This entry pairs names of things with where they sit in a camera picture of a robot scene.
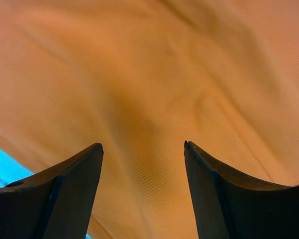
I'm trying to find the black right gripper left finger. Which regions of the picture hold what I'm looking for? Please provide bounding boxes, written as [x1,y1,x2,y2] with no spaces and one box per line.
[0,143,103,239]

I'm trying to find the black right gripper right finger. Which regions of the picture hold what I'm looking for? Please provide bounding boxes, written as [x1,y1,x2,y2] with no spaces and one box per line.
[184,142,299,239]

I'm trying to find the orange trousers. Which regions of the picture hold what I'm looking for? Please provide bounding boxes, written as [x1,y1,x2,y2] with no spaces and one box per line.
[0,0,299,239]

